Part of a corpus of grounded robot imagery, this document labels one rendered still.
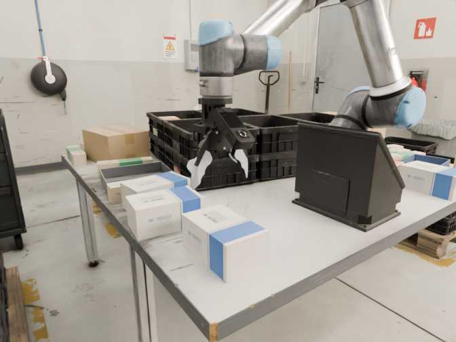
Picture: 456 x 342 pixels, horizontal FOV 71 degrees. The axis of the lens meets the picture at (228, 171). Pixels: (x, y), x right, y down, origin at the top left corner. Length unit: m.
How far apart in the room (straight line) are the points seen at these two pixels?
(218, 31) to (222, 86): 0.11
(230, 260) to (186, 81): 4.41
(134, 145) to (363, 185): 1.11
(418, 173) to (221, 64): 0.96
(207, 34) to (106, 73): 3.90
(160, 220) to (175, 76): 4.09
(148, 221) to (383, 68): 0.78
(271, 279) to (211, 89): 0.43
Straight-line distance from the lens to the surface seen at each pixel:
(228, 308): 0.67
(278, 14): 0.96
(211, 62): 0.69
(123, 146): 1.64
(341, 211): 1.03
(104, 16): 4.62
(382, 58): 1.03
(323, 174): 1.04
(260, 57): 0.75
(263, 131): 1.29
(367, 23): 1.01
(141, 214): 0.89
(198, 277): 0.75
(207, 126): 0.72
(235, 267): 0.72
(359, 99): 1.14
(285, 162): 1.39
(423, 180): 1.42
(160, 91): 4.81
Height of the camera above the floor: 1.13
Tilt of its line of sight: 16 degrees down
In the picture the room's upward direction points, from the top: straight up
